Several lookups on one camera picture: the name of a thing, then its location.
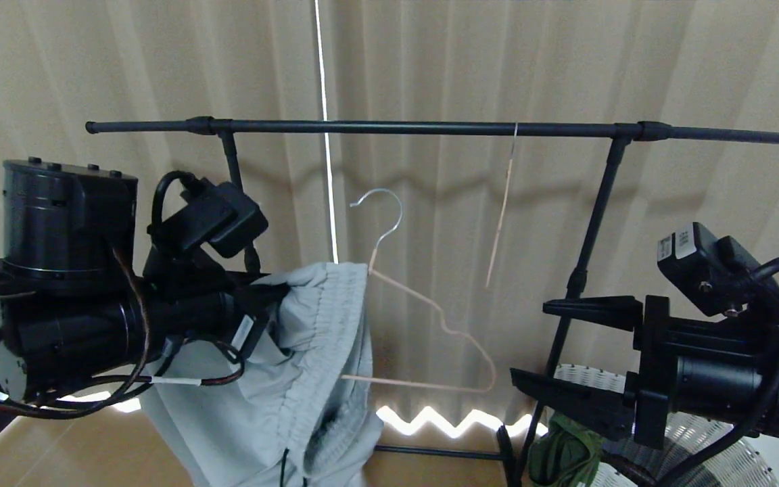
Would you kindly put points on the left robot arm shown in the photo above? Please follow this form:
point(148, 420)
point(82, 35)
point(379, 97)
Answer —
point(65, 216)

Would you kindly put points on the white laundry basket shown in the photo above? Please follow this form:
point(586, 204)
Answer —
point(707, 460)

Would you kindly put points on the pale grey shorts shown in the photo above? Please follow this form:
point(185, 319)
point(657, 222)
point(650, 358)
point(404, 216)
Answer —
point(227, 433)

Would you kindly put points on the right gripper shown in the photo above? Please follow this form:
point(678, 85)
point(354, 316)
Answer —
point(714, 379)

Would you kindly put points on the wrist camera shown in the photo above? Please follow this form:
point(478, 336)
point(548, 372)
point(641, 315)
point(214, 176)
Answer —
point(220, 216)
point(707, 270)

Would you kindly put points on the pink clothes hanger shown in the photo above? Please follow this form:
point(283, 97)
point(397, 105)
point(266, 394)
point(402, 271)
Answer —
point(501, 210)
point(396, 233)

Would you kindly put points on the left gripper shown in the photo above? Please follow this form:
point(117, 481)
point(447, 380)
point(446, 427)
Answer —
point(92, 338)

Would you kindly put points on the green garment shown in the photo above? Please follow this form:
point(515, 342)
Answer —
point(565, 453)

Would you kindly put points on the black clothes rack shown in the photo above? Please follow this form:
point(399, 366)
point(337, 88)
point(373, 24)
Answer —
point(396, 127)

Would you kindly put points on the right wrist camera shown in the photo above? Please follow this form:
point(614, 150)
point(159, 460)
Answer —
point(707, 270)

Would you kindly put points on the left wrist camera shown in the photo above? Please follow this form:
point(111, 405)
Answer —
point(220, 216)

